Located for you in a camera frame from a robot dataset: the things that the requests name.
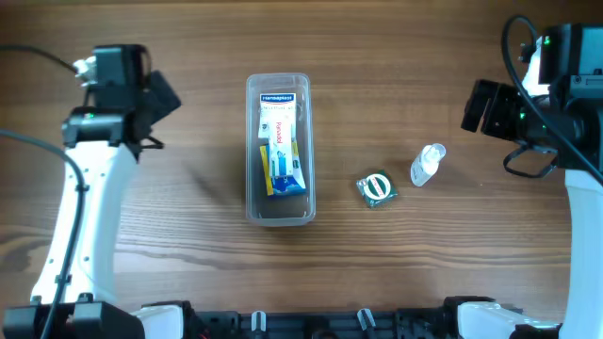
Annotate small white bottle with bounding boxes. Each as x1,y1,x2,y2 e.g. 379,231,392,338
410,143,447,186

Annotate white Hansaplast box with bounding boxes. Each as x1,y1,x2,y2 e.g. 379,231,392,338
258,93,298,138

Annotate white Panadol box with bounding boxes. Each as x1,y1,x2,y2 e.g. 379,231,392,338
269,116,295,178

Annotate blue VapoDrops box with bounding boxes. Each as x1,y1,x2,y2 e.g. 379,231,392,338
259,140,306,197

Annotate green square packet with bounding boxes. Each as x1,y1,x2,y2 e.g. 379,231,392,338
356,170,399,208

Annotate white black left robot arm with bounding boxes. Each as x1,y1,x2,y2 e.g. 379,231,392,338
1,44,196,338

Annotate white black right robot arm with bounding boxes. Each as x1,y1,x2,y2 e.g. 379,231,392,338
446,15,602,338

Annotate clear plastic container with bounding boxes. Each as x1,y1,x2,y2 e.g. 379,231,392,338
246,73,316,227

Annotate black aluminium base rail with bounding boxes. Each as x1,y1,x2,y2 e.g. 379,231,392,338
192,307,460,339

